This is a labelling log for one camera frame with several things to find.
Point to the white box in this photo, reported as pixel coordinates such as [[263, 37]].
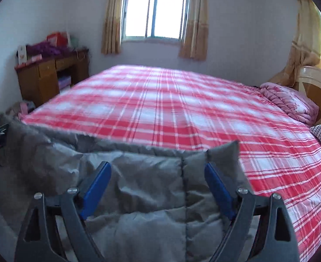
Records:
[[22, 54]]

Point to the red plaid bed sheet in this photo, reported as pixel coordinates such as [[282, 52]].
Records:
[[177, 101]]

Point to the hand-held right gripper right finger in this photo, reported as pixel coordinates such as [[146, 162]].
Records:
[[219, 191]]

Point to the wide beige curtain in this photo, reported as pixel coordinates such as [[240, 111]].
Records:
[[194, 24]]

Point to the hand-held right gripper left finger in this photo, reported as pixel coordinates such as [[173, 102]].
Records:
[[96, 191]]

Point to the pile of clothes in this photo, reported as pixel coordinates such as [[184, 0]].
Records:
[[21, 107]]

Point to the tied yellow curtain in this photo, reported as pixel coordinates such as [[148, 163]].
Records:
[[306, 41]]

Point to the wooden headboard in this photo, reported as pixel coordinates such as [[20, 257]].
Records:
[[317, 87]]

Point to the grey puffer jacket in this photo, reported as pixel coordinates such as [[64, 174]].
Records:
[[138, 174]]

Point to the pink quilt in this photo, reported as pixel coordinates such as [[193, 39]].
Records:
[[289, 101]]

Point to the wooden desk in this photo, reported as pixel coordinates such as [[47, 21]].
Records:
[[40, 82]]

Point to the narrow beige curtain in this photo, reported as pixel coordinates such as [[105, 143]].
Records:
[[112, 19]]

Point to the sliding glass window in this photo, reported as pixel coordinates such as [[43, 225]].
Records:
[[155, 13]]

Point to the purple jacket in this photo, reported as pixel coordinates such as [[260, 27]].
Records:
[[47, 49]]

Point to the flat pink box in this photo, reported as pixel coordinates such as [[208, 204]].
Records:
[[34, 59]]

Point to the red gift box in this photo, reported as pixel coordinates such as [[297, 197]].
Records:
[[57, 38]]

